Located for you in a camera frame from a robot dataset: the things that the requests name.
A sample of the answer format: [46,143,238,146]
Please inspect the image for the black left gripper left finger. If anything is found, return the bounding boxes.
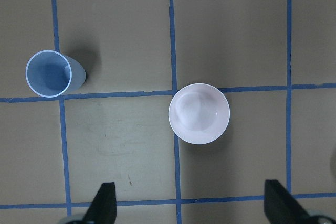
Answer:
[82,182,116,224]

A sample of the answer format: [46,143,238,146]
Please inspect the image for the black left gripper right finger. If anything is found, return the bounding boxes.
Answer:
[264,179,310,223]

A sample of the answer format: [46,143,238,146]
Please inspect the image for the light blue plastic cup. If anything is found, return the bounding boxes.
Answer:
[25,50,86,98]

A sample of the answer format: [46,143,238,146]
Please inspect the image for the pink plastic bowl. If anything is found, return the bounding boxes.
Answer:
[168,83,230,145]

